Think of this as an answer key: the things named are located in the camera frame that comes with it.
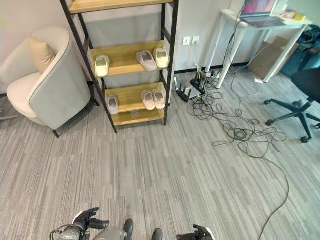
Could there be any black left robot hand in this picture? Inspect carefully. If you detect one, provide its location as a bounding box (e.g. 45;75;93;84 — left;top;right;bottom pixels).
72;207;110;231

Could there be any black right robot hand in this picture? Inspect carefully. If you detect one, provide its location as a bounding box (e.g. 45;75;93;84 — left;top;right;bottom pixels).
176;224;215;240

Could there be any black-framed wooden shoe rack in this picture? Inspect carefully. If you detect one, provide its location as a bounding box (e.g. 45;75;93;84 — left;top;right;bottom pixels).
59;0;180;134

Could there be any silver robot leg with dark foot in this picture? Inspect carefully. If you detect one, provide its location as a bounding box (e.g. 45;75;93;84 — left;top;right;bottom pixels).
152;227;164;240
92;219;135;240

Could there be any pale pink slipper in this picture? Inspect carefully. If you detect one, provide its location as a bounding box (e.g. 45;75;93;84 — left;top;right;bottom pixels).
107;95;120;115
140;90;156;111
135;50;158;71
152;89;166;110

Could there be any beige grey armchair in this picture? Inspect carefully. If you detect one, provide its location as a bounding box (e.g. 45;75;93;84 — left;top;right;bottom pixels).
0;26;92;139

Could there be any black wifi router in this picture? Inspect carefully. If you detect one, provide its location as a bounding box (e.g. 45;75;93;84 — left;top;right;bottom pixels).
173;76;193;103

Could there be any cream yellow slipper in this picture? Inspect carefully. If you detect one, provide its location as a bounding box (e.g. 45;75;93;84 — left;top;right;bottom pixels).
94;55;111;78
153;47;170;69

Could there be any black office chair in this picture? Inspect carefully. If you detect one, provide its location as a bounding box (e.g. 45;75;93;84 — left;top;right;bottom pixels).
263;67;320;144

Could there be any beige cushion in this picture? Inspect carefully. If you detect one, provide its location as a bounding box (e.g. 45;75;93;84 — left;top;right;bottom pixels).
27;35;57;74

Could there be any brown cardboard box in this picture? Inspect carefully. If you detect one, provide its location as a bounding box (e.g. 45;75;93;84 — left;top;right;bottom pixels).
247;36;300;80

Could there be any white table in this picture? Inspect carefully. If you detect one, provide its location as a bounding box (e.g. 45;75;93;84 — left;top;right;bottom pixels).
204;8;313;89

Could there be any open laptop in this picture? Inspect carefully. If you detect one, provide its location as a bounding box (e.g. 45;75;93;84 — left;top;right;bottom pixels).
239;0;288;28

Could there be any long black cable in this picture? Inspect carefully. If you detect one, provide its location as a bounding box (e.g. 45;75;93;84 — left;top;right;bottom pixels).
187;72;290;240

